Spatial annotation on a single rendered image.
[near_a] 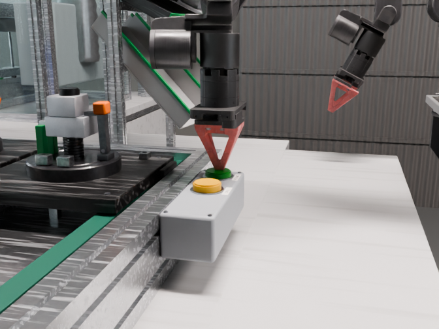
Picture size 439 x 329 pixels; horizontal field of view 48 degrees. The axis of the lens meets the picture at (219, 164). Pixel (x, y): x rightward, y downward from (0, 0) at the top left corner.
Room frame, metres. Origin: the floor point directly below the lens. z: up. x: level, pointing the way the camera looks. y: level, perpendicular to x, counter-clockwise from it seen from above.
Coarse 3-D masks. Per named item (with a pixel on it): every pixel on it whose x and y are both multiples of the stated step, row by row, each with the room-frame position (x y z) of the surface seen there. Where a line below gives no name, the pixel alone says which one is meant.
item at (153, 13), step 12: (120, 0) 1.02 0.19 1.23; (132, 0) 1.01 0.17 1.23; (144, 0) 1.00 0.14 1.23; (156, 0) 1.13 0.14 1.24; (168, 0) 1.12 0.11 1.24; (144, 12) 1.00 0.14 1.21; (156, 12) 0.99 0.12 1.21; (168, 12) 0.98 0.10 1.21; (180, 12) 1.11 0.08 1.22; (192, 12) 1.10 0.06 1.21
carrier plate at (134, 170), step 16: (128, 160) 0.80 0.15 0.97; (144, 160) 0.80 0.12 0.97; (160, 160) 0.80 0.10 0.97; (0, 176) 0.70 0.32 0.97; (16, 176) 0.70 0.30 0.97; (112, 176) 0.70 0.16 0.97; (128, 176) 0.70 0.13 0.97; (144, 176) 0.70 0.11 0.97; (0, 192) 0.63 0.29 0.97; (16, 192) 0.63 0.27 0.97; (32, 192) 0.63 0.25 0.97; (48, 192) 0.63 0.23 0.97; (64, 192) 0.63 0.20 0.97; (80, 192) 0.63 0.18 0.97; (96, 192) 0.63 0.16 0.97; (112, 192) 0.63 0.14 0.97; (128, 192) 0.64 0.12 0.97; (48, 208) 0.62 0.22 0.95; (64, 208) 0.61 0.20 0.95; (80, 208) 0.61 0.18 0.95; (96, 208) 0.60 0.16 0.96; (112, 208) 0.60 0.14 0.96
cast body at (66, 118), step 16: (48, 96) 0.72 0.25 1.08; (64, 96) 0.72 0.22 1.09; (80, 96) 0.73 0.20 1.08; (48, 112) 0.72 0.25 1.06; (64, 112) 0.72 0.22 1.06; (80, 112) 0.73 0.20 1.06; (48, 128) 0.72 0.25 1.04; (64, 128) 0.72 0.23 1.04; (80, 128) 0.71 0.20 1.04; (96, 128) 0.75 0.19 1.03
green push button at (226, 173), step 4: (208, 168) 0.74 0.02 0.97; (212, 168) 0.74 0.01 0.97; (228, 168) 0.74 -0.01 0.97; (208, 172) 0.72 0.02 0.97; (212, 172) 0.72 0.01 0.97; (216, 172) 0.72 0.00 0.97; (220, 172) 0.72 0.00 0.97; (224, 172) 0.72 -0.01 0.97; (228, 172) 0.73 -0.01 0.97; (208, 176) 0.72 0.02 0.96; (212, 176) 0.72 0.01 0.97; (216, 176) 0.72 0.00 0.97; (220, 176) 0.72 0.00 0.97; (224, 176) 0.72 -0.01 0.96; (228, 176) 0.72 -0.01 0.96
